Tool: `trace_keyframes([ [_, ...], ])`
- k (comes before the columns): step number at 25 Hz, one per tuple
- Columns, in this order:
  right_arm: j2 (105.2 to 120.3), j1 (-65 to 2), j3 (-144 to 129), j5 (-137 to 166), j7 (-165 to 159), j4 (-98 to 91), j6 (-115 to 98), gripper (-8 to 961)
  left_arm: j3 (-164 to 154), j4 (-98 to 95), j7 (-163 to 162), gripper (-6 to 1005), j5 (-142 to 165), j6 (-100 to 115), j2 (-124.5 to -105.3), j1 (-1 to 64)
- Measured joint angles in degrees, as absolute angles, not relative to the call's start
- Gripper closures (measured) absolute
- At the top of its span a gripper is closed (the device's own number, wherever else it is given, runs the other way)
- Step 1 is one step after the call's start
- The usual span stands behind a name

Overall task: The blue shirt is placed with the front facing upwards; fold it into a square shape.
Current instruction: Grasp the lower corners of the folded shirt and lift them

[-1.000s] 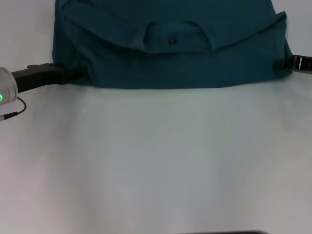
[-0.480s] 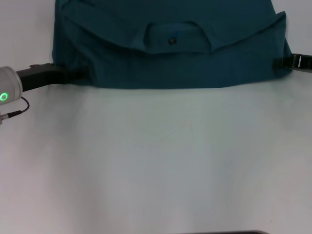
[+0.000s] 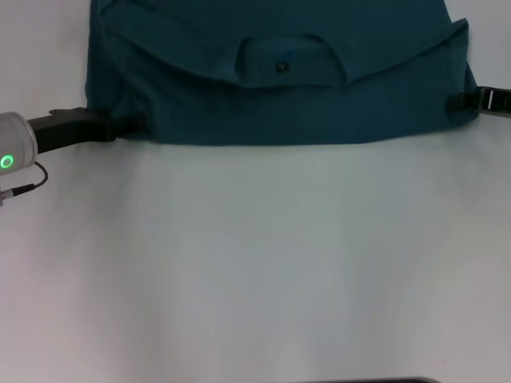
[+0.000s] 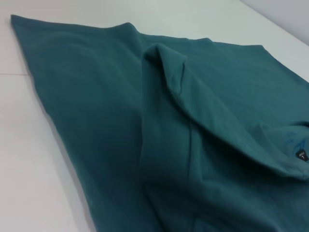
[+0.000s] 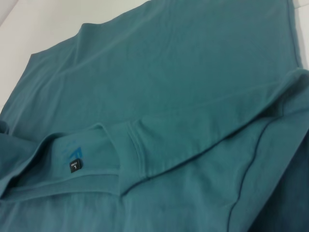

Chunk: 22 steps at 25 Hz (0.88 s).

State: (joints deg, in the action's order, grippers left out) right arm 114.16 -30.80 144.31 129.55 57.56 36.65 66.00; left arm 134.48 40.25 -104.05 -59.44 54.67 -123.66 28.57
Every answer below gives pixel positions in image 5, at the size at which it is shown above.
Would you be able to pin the teal FREE print T-shirt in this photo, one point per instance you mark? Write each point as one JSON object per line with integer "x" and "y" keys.
{"x": 157, "y": 96}

